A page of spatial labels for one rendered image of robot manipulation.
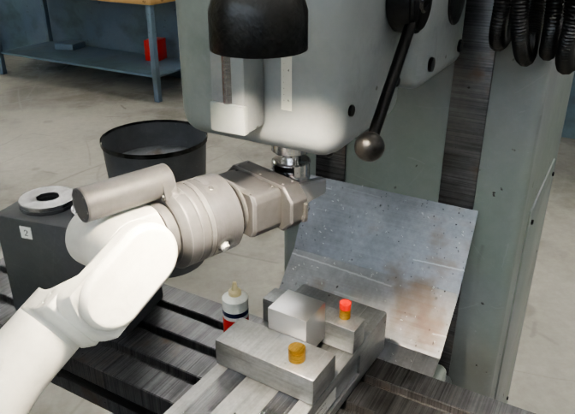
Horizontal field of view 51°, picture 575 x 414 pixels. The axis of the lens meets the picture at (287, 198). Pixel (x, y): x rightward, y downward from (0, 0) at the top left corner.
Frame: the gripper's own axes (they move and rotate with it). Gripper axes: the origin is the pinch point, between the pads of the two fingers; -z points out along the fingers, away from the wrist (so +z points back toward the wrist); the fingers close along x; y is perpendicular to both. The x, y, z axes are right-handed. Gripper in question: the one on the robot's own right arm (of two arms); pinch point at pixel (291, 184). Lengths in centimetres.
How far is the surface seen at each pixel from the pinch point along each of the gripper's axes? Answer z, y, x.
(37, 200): 15.6, 12.6, 43.6
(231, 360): 9.0, 23.0, 1.4
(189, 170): -89, 70, 157
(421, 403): -12.4, 32.7, -14.6
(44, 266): 18.4, 21.3, 37.6
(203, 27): 10.4, -19.6, 2.3
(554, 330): -170, 121, 23
